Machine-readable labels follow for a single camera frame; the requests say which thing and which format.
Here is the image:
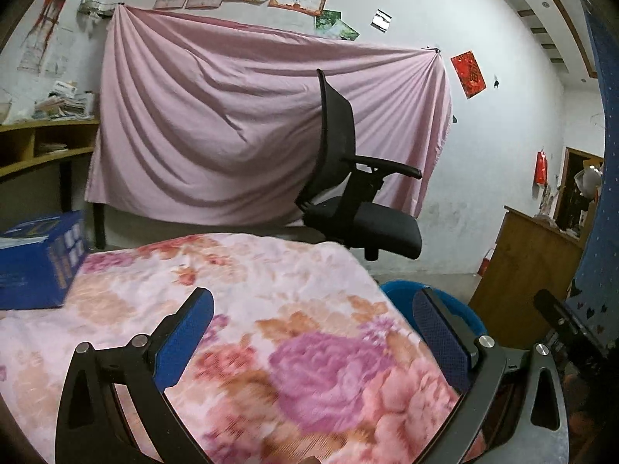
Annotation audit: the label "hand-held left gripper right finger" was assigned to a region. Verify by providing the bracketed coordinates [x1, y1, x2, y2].
[412, 287, 570, 464]

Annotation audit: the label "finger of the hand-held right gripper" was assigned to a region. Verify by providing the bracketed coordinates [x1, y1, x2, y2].
[533, 289, 593, 349]

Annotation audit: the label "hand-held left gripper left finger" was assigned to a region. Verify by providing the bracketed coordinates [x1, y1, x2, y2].
[55, 287, 216, 464]

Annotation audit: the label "blue plastic basin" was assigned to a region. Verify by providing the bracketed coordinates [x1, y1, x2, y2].
[380, 279, 487, 344]

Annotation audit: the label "wooden cabinet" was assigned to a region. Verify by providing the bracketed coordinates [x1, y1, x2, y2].
[469, 205, 583, 349]

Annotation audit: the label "floral blanket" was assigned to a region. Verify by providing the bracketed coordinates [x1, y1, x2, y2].
[0, 233, 484, 464]

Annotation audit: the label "cluttered dark cabinet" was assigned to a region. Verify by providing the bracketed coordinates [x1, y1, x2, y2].
[554, 147, 605, 233]

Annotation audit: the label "blue dotted curtain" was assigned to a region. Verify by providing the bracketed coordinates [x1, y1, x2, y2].
[566, 0, 619, 349]

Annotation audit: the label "black office chair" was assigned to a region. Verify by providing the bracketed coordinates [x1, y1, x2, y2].
[295, 68, 423, 262]

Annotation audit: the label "blue cardboard box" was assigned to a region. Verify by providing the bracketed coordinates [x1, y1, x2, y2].
[0, 210, 89, 310]

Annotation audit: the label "pink hanging sheet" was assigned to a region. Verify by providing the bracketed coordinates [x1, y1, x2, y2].
[84, 4, 454, 227]

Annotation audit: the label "wooden shelf desk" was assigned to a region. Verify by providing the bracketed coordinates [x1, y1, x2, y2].
[0, 118, 102, 252]

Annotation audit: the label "pile of books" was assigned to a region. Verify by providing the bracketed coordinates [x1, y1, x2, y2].
[33, 81, 96, 121]

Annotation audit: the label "red black tassel decoration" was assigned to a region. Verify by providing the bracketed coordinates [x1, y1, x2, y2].
[29, 0, 80, 39]

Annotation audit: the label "red wall poster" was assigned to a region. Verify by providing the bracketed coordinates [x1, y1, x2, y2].
[451, 51, 487, 100]

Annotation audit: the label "paper wall calendar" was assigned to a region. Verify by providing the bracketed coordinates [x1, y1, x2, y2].
[18, 24, 73, 75]

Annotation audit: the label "green wall photos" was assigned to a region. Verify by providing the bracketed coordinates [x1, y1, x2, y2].
[314, 10, 361, 42]

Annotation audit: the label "wire wall rack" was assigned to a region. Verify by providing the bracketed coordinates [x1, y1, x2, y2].
[77, 0, 119, 19]

